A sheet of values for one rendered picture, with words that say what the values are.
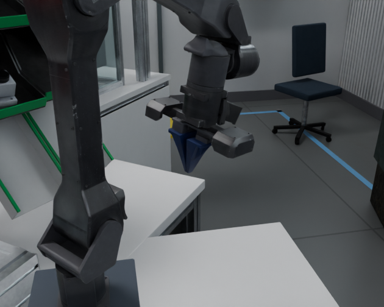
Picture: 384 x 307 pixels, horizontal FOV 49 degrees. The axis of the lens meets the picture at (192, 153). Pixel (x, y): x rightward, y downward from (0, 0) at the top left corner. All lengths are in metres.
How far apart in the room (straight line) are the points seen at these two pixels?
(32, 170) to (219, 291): 0.47
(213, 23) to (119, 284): 0.37
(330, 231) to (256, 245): 1.70
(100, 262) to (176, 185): 0.75
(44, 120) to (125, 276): 0.57
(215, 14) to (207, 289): 0.54
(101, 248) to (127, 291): 0.10
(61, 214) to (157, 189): 0.72
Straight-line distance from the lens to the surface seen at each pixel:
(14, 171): 0.97
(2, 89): 0.86
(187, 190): 1.22
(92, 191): 0.50
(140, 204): 1.16
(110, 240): 0.52
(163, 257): 0.97
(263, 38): 4.86
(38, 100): 0.90
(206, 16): 0.59
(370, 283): 2.38
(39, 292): 0.62
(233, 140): 0.61
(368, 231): 2.76
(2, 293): 0.84
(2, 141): 1.00
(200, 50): 0.60
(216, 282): 0.91
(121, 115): 2.14
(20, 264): 0.85
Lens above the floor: 1.46
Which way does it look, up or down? 24 degrees down
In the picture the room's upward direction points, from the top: straight up
